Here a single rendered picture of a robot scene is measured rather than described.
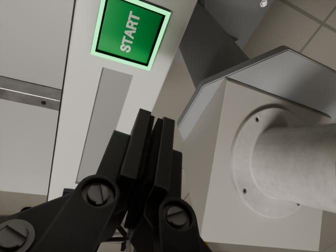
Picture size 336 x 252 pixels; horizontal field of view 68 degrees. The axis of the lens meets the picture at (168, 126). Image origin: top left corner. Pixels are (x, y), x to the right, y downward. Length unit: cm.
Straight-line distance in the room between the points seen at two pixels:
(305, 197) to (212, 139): 15
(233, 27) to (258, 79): 87
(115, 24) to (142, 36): 2
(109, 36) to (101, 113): 9
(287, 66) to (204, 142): 19
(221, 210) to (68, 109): 28
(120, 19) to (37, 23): 19
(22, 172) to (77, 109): 34
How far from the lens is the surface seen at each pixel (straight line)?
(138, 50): 24
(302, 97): 54
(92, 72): 25
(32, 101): 42
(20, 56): 43
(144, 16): 23
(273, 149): 40
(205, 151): 43
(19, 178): 61
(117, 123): 29
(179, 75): 137
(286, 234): 52
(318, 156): 35
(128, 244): 243
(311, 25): 153
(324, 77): 54
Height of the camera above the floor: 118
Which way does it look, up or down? 49 degrees down
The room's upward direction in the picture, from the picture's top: 169 degrees clockwise
